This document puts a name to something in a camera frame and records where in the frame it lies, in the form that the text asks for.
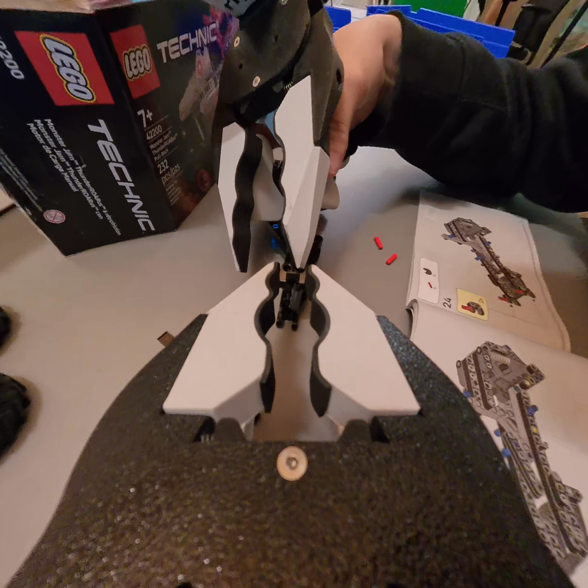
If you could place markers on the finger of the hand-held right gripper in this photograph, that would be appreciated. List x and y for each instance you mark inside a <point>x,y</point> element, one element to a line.
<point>228,183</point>
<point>305,183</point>

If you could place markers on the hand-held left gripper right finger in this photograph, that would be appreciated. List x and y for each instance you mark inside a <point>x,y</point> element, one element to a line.
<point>363,367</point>

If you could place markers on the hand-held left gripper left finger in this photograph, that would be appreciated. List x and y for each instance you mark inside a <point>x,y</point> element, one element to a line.
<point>220,363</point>

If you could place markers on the black toy car chassis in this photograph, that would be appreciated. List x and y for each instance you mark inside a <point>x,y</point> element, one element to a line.
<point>289,298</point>

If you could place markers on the person's right forearm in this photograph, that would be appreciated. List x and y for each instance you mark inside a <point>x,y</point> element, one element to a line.
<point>482,115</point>

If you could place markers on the light grey desk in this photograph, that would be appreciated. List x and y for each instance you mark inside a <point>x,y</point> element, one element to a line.
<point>92,298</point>

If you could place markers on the person's right hand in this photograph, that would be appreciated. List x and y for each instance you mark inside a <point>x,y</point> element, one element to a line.
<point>367,59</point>

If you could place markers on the black plastic bar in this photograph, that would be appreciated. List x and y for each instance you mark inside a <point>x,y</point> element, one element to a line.
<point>164,339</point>

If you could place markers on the black toy set box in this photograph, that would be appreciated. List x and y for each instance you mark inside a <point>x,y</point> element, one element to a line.
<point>92,138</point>

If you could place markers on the open instruction booklet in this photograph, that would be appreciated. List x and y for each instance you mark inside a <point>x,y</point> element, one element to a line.
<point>500,317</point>

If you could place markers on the green plastic bin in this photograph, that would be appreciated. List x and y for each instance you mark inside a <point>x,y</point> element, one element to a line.
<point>436,7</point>

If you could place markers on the black toy tyre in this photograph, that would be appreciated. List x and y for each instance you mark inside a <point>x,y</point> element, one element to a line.
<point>11,413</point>

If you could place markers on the dark background furniture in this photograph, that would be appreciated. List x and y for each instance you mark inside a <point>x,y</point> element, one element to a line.
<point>533,27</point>

